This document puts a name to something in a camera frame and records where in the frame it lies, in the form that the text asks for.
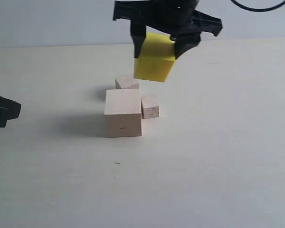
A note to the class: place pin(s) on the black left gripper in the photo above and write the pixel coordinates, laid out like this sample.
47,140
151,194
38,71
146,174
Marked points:
9,110

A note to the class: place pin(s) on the small wooden cube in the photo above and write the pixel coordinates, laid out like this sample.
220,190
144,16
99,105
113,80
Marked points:
150,106

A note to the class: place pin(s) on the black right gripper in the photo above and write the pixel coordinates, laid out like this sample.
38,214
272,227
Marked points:
178,18

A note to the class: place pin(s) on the medium wooden cube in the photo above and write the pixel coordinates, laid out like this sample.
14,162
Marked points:
126,82

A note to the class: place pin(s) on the large wooden cube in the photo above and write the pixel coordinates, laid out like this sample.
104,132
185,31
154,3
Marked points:
123,114

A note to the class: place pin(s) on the yellow block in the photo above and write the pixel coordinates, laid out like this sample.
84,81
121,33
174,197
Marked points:
156,58

